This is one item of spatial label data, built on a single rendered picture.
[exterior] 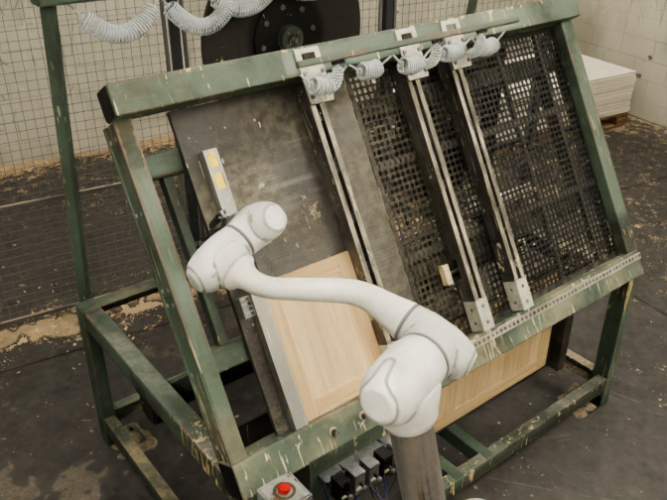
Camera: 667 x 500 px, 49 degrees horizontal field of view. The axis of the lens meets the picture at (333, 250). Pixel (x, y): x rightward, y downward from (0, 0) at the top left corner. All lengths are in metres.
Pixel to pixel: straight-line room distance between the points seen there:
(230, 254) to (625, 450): 2.61
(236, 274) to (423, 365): 0.51
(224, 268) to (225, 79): 0.80
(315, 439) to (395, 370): 0.99
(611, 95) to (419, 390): 6.46
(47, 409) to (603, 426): 2.84
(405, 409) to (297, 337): 1.00
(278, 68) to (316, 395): 1.09
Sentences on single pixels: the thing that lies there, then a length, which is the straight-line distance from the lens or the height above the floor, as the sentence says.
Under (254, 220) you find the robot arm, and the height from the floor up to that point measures 1.76.
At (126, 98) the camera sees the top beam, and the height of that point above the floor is 1.92.
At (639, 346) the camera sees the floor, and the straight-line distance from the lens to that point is 4.66.
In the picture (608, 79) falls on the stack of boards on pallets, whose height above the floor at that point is 0.53.
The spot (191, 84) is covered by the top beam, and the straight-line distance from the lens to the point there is 2.35.
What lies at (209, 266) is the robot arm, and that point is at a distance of 1.79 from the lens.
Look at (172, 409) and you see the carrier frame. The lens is 2.77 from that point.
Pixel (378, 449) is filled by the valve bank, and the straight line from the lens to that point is 2.61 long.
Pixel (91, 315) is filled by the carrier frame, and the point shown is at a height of 0.79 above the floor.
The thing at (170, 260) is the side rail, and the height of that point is 1.47.
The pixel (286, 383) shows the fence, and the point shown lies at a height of 1.04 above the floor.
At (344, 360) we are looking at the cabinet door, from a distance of 2.58.
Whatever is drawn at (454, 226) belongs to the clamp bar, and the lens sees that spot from 2.85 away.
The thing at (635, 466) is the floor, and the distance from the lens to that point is 3.88.
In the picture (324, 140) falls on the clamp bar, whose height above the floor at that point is 1.67.
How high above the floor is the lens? 2.60
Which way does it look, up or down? 30 degrees down
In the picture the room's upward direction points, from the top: straight up
